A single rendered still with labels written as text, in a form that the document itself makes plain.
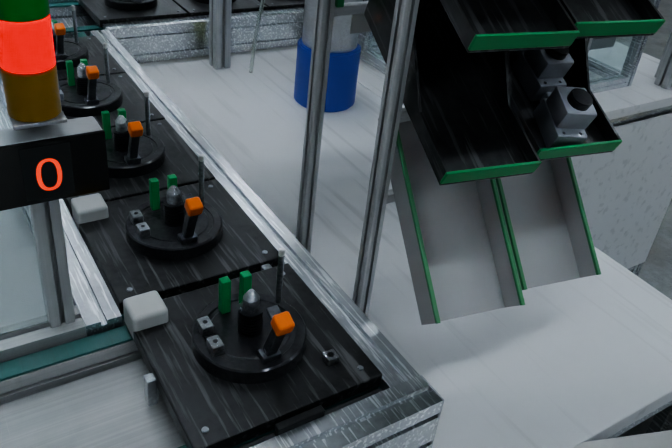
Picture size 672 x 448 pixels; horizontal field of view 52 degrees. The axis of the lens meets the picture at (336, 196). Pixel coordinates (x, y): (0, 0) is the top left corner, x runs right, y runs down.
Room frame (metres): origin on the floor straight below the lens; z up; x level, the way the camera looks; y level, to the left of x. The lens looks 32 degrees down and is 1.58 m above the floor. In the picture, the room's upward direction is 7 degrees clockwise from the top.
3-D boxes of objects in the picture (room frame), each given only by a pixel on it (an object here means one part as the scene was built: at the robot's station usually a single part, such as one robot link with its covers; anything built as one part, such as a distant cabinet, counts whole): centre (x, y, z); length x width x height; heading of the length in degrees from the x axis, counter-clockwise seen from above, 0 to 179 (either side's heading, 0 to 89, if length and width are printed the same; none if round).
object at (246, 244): (0.83, 0.23, 1.01); 0.24 x 0.24 x 0.13; 35
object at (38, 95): (0.61, 0.31, 1.28); 0.05 x 0.05 x 0.05
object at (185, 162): (1.03, 0.38, 1.01); 0.24 x 0.24 x 0.13; 35
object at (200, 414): (0.63, 0.09, 0.96); 0.24 x 0.24 x 0.02; 35
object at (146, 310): (0.65, 0.22, 0.97); 0.05 x 0.05 x 0.04; 35
